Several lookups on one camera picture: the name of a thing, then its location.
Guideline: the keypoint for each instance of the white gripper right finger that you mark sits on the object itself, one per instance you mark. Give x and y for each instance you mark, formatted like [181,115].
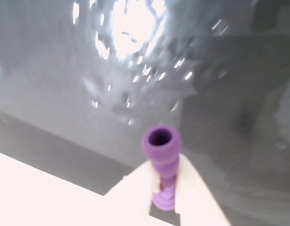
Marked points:
[196,202]

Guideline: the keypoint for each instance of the purple ribbed foam pen grip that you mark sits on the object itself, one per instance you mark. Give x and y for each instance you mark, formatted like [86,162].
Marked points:
[162,153]

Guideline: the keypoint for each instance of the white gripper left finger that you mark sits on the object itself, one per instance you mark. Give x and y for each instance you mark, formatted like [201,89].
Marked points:
[128,204]

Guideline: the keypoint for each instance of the dark grey glossy table mat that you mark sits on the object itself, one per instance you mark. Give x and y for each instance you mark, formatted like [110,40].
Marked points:
[64,70]

